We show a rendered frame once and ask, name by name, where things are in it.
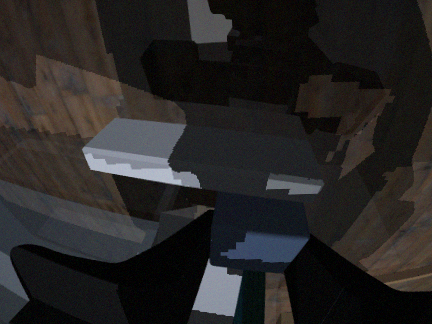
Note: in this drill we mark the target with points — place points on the tan rectangular block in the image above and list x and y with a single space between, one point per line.
285 318

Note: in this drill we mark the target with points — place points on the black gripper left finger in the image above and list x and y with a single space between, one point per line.
158 286

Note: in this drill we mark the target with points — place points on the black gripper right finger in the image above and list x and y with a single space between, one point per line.
325 288

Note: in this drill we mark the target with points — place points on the tan thin wooden stick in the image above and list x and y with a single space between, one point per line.
406 275

